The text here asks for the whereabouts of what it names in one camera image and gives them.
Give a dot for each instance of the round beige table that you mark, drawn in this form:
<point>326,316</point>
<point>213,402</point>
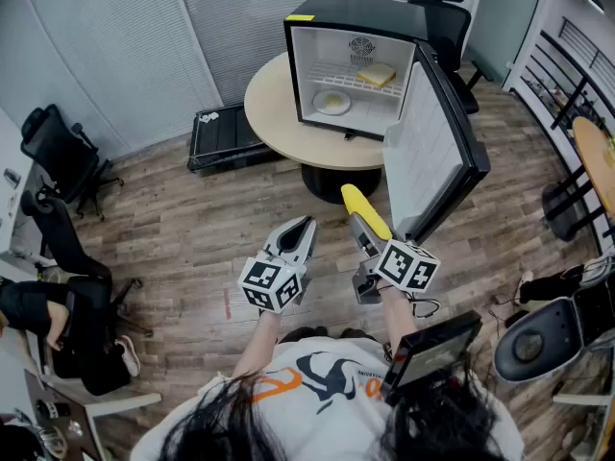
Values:
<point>274,113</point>

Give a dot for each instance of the yellow banana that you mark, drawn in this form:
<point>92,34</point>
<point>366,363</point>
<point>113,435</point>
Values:
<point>365,209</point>

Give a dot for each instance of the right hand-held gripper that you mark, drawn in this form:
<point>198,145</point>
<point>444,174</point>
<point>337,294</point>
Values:
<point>406,267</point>

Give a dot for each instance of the black stool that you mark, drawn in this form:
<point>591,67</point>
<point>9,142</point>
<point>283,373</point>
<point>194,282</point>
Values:
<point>562,214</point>

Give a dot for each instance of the dark desk with white frame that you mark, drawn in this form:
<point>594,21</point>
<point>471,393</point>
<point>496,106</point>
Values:
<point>72,440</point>

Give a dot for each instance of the person's legs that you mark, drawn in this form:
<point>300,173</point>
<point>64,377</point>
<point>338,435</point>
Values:
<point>307,333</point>

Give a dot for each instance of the black flat case on floor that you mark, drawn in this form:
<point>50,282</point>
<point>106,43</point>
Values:
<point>221,137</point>

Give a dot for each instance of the white plate with food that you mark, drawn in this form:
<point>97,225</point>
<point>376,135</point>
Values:
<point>331,101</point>

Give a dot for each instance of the black mini fridge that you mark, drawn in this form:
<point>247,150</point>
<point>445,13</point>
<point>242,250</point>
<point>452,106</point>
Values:
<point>365,12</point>

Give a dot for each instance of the person's left forearm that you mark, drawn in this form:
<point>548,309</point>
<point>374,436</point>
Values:
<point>259,344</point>

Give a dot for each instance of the round wooden table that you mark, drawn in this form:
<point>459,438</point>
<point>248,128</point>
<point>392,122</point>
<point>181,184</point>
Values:
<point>593,156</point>

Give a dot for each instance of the black office chair with headrest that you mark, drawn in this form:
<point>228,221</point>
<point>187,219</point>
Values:
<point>447,22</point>

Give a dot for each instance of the person's right forearm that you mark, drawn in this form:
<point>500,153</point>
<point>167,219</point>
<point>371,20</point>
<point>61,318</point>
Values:
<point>399,320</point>

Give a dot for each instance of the black mesh office chair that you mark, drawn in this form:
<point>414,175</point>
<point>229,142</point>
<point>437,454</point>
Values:
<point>53,156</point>

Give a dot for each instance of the person's white printed shirt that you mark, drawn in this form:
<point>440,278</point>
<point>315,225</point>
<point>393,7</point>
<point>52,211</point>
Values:
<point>336,430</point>

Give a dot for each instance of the black head-mounted screen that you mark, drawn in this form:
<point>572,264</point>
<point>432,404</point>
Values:
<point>427,353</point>

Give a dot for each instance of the white rack with black bars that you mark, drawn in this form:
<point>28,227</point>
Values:
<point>583,89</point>

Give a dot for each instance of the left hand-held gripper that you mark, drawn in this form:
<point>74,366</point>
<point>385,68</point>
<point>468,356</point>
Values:
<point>269,281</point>

